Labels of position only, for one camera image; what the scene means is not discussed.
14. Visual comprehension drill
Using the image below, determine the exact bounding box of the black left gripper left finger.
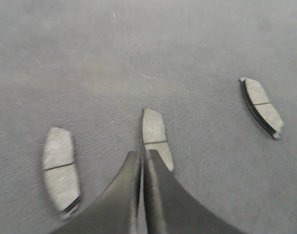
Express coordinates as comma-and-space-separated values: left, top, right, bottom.
53, 151, 141, 234

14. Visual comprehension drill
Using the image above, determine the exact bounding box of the grey brake pad carried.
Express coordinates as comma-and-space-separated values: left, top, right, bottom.
42, 127, 81, 220

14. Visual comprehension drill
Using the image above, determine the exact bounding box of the black conveyor belt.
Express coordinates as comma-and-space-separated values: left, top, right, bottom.
0, 0, 297, 234

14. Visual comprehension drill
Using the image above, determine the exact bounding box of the grey brake pad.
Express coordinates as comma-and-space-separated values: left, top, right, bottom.
141, 108, 174, 172
239, 77, 284, 139

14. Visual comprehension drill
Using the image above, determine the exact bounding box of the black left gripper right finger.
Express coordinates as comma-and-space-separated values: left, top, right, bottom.
143, 150, 241, 234

